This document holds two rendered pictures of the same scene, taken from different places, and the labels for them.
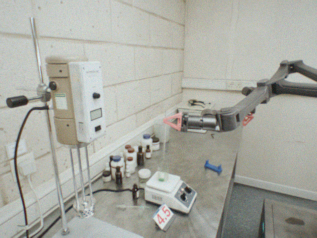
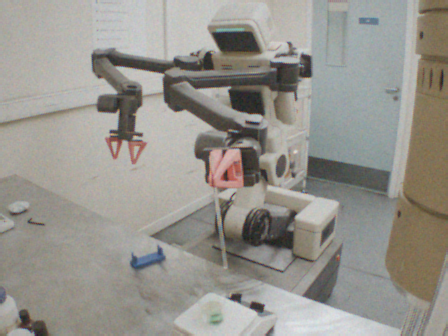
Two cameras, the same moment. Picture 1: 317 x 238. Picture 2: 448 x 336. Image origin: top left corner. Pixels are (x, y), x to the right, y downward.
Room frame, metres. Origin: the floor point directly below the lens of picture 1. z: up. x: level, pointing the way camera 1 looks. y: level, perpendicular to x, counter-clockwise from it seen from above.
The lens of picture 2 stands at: (0.70, 0.49, 1.31)
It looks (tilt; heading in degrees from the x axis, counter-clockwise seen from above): 19 degrees down; 280
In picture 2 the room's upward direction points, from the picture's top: straight up
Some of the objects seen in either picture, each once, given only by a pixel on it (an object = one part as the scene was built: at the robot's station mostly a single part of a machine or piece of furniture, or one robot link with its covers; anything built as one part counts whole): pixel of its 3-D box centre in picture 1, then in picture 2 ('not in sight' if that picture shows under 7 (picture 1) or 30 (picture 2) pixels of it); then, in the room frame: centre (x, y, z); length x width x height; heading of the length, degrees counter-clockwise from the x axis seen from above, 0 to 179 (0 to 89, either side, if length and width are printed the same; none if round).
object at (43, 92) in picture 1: (30, 95); not in sight; (0.56, 0.35, 1.26); 0.25 x 0.11 x 0.05; 65
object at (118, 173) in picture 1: (118, 174); not in sight; (0.93, 0.20, 0.79); 0.04 x 0.04 x 0.09
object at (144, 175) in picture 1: (144, 179); not in sight; (0.89, 0.07, 0.79); 0.06 x 0.06 x 0.08
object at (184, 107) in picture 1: (196, 110); not in sight; (2.08, -0.38, 0.82); 0.37 x 0.31 x 0.14; 156
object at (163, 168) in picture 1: (163, 171); (210, 303); (0.82, -0.02, 0.87); 0.06 x 0.05 x 0.08; 14
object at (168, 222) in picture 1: (164, 216); not in sight; (0.67, -0.02, 0.77); 0.09 x 0.06 x 0.04; 149
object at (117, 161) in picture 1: (117, 166); not in sight; (0.98, 0.22, 0.81); 0.06 x 0.06 x 0.11
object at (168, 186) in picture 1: (163, 181); (216, 319); (0.81, -0.02, 0.83); 0.12 x 0.12 x 0.01; 65
